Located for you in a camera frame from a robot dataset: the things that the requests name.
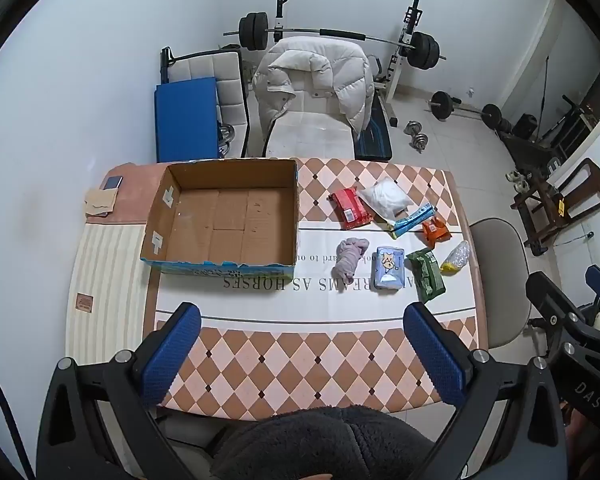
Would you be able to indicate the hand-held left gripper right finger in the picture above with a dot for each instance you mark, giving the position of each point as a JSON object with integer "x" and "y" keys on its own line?
{"x": 437, "y": 355}

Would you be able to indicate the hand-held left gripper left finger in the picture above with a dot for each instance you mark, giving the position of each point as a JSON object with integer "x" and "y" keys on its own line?
{"x": 172, "y": 355}

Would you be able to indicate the green snack packet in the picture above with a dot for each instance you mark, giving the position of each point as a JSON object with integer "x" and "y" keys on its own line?
{"x": 425, "y": 275}

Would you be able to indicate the clear bag with yellow trim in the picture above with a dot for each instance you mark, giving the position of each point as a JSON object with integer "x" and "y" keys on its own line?
{"x": 455, "y": 257}

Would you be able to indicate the blue tissue pack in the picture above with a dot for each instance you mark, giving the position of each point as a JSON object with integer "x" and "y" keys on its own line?
{"x": 390, "y": 267}

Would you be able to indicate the orange snack packet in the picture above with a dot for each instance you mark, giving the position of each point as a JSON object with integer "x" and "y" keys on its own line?
{"x": 435, "y": 232}

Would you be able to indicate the pale pink cloth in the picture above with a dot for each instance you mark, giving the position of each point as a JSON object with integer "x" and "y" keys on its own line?
{"x": 350, "y": 255}

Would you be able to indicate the blue and yellow packet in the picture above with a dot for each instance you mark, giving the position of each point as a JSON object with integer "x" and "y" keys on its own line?
{"x": 410, "y": 220}

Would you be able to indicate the cardboard box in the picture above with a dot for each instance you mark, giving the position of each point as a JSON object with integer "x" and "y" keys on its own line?
{"x": 220, "y": 220}

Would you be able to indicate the white powder plastic bag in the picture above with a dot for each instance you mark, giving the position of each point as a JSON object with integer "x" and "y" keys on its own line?
{"x": 387, "y": 197}

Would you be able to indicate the red snack packet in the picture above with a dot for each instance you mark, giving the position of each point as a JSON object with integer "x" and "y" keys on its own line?
{"x": 350, "y": 207}

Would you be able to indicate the beige round stool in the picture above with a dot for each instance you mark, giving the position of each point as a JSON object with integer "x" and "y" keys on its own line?
{"x": 500, "y": 270}

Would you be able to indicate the dark wooden chair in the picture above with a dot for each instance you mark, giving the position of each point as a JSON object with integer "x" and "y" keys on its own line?
{"x": 587, "y": 185}

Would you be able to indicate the cream striped table mat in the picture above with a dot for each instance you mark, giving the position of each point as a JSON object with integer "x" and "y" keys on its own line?
{"x": 110, "y": 270}

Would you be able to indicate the dark grey fleece garment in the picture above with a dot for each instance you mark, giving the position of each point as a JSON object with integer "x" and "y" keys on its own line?
{"x": 325, "y": 445}

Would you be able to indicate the black exercise machine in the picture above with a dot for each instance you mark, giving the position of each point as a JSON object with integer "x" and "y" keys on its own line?
{"x": 530, "y": 147}

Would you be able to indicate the pink table mat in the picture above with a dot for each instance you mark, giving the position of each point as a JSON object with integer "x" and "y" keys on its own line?
{"x": 135, "y": 195}

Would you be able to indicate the beige cloth piece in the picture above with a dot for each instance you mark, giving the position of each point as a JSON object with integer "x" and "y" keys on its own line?
{"x": 100, "y": 202}

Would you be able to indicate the blue phone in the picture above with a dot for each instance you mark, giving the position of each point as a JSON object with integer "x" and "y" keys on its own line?
{"x": 113, "y": 183}

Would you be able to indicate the chrome dumbbell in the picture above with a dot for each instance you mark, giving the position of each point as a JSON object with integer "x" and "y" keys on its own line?
{"x": 421, "y": 143}
{"x": 411, "y": 128}

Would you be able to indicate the short barbell with black plates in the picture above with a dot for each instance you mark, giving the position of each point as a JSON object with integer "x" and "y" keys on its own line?
{"x": 440, "y": 105}

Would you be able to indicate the chrome weight plates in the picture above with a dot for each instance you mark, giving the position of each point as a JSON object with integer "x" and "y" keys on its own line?
{"x": 226, "y": 137}

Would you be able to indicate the black weight bench pad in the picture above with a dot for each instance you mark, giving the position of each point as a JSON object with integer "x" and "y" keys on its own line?
{"x": 375, "y": 135}

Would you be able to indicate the blue folded mat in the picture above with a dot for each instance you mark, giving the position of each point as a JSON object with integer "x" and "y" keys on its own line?
{"x": 185, "y": 120}

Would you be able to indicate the white chair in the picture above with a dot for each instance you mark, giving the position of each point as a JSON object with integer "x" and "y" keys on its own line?
{"x": 310, "y": 135}

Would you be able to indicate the white weight bench rack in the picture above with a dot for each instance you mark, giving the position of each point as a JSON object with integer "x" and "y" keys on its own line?
{"x": 397, "y": 60}

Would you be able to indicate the white cushioned panel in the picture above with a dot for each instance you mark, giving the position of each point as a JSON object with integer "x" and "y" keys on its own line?
{"x": 220, "y": 75}

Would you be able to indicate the white puffer jacket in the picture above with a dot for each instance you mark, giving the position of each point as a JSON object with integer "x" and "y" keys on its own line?
{"x": 320, "y": 70}

